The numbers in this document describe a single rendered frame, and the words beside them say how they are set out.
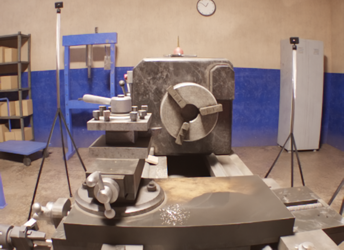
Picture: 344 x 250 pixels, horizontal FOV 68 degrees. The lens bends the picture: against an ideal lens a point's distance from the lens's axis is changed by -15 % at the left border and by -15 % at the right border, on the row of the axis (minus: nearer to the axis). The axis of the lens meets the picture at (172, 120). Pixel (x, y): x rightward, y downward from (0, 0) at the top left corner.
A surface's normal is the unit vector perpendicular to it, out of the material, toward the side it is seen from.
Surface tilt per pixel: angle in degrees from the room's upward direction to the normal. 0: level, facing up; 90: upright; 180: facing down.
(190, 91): 90
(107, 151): 90
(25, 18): 90
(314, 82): 90
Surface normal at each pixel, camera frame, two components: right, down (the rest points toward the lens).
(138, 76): 0.04, 0.17
